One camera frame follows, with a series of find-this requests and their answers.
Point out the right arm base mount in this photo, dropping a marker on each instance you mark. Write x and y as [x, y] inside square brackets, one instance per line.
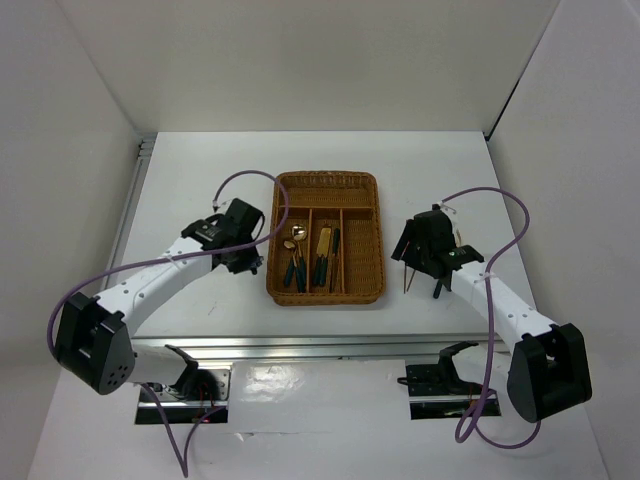
[435, 390]

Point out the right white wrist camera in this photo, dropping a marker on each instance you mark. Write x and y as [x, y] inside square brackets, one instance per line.
[444, 207]

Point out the gold knife green handle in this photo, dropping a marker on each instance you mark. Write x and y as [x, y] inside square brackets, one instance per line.
[315, 279]
[326, 237]

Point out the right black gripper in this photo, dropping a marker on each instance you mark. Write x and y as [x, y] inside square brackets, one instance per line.
[410, 233]

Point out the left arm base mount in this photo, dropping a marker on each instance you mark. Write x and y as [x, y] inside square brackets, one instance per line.
[181, 390]

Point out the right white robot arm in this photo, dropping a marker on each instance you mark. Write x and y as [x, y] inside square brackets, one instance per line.
[545, 370]

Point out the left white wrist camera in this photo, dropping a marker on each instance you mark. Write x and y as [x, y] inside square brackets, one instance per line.
[217, 205]

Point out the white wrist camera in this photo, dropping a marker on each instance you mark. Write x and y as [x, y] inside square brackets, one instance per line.
[217, 205]
[444, 207]

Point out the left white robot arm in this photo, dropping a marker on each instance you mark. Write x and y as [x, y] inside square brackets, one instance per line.
[94, 338]

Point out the large gold spoon green handle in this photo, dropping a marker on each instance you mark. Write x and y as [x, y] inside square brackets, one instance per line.
[299, 234]

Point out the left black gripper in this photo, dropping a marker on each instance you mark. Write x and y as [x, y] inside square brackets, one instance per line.
[243, 265]

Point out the wicker cutlery tray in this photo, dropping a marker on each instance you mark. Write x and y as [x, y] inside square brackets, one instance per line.
[330, 248]

